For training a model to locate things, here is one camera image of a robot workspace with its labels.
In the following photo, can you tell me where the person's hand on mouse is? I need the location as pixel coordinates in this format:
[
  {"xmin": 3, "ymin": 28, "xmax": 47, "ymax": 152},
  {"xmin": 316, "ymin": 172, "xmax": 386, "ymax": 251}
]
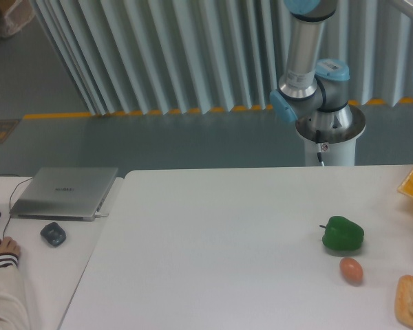
[{"xmin": 0, "ymin": 236, "xmax": 21, "ymax": 258}]

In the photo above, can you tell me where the striped cream sleeve forearm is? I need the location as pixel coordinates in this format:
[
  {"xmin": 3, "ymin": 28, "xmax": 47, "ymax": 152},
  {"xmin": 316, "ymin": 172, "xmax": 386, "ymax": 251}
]
[{"xmin": 0, "ymin": 253, "xmax": 31, "ymax": 329}]

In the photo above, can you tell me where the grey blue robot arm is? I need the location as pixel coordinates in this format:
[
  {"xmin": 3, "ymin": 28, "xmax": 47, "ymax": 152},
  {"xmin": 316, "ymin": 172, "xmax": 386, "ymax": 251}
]
[{"xmin": 270, "ymin": 1, "xmax": 413, "ymax": 122}]

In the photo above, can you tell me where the green bell pepper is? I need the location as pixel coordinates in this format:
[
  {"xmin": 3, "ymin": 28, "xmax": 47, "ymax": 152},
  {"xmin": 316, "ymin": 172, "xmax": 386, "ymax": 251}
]
[{"xmin": 319, "ymin": 215, "xmax": 364, "ymax": 252}]

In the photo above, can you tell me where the white side desk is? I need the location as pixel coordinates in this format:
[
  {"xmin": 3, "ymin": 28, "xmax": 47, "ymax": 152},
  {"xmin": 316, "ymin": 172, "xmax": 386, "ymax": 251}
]
[{"xmin": 0, "ymin": 176, "xmax": 123, "ymax": 329}]

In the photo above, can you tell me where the silver closed laptop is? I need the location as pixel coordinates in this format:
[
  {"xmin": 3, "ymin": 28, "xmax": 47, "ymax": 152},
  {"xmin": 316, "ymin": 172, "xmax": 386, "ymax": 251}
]
[{"xmin": 10, "ymin": 167, "xmax": 118, "ymax": 221}]

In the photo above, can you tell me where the white corrugated partition screen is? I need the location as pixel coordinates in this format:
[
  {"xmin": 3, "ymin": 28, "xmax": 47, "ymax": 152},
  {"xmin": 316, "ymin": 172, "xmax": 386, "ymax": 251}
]
[{"xmin": 32, "ymin": 1, "xmax": 413, "ymax": 115}]

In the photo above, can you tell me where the cardboard box in plastic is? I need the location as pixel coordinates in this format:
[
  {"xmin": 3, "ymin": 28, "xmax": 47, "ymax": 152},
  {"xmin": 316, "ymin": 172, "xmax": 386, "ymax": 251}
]
[{"xmin": 0, "ymin": 0, "xmax": 35, "ymax": 39}]

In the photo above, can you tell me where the brown egg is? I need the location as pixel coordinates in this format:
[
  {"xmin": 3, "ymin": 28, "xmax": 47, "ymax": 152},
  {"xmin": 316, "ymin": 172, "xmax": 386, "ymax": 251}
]
[{"xmin": 339, "ymin": 257, "xmax": 363, "ymax": 283}]

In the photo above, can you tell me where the toasted bread piece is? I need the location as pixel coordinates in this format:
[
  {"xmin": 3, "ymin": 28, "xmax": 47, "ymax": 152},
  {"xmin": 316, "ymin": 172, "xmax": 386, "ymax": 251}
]
[{"xmin": 394, "ymin": 275, "xmax": 413, "ymax": 328}]

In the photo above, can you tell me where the thin black cable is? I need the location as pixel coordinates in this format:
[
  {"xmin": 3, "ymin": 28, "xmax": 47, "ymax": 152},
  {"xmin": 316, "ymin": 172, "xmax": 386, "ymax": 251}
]
[{"xmin": 0, "ymin": 173, "xmax": 34, "ymax": 241}]

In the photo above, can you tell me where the robot base cable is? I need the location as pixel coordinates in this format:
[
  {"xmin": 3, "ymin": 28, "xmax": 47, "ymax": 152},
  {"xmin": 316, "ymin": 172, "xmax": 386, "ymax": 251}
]
[{"xmin": 315, "ymin": 129, "xmax": 326, "ymax": 167}]

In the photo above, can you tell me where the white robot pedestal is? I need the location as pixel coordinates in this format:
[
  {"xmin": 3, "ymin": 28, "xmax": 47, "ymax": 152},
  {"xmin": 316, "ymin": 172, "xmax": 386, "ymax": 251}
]
[{"xmin": 295, "ymin": 104, "xmax": 366, "ymax": 166}]

